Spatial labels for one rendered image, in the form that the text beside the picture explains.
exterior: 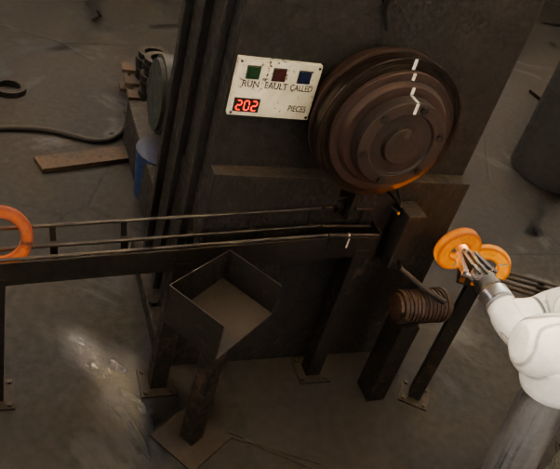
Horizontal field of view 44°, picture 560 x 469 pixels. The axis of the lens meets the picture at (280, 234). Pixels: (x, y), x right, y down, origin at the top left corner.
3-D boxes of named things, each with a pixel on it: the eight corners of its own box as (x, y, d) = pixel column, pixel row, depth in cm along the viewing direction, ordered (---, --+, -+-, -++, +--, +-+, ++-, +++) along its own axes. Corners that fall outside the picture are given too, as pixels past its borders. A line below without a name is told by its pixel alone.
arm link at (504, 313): (483, 322, 202) (523, 309, 204) (510, 364, 192) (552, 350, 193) (486, 299, 195) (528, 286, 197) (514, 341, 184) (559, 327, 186)
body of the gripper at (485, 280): (473, 301, 204) (460, 278, 210) (497, 300, 207) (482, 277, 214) (485, 282, 199) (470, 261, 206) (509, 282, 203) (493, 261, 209)
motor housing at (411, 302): (348, 379, 277) (393, 280, 246) (395, 375, 285) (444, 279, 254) (360, 405, 267) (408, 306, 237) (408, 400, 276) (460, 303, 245)
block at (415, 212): (374, 250, 254) (395, 198, 240) (393, 250, 257) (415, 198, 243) (385, 270, 246) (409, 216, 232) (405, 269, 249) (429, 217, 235)
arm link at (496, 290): (506, 315, 204) (496, 301, 208) (521, 294, 198) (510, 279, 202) (481, 316, 200) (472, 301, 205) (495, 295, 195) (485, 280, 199)
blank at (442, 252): (440, 228, 212) (446, 235, 210) (484, 224, 217) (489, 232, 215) (426, 264, 222) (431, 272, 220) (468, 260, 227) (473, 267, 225)
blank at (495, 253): (471, 284, 246) (471, 289, 243) (459, 247, 240) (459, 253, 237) (515, 276, 239) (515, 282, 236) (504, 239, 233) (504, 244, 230)
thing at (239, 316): (137, 444, 229) (168, 284, 188) (190, 402, 248) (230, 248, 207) (180, 483, 222) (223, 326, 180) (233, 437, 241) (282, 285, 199)
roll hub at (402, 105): (339, 175, 207) (368, 91, 191) (418, 178, 218) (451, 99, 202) (346, 185, 203) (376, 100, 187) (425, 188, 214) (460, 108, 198)
